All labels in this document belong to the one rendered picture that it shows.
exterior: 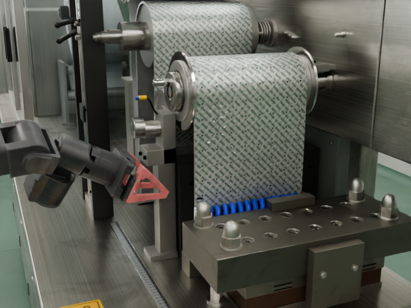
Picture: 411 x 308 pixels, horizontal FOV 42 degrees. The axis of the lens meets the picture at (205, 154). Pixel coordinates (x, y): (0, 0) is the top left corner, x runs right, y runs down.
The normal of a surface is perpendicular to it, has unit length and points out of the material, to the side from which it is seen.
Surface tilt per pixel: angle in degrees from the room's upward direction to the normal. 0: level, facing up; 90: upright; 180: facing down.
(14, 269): 0
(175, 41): 92
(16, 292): 0
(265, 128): 90
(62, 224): 0
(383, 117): 90
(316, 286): 90
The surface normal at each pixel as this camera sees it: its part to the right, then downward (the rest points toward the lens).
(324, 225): 0.00, -0.96
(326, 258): 0.38, 0.26
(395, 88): -0.92, 0.11
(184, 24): 0.35, -0.13
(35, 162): 0.44, 0.63
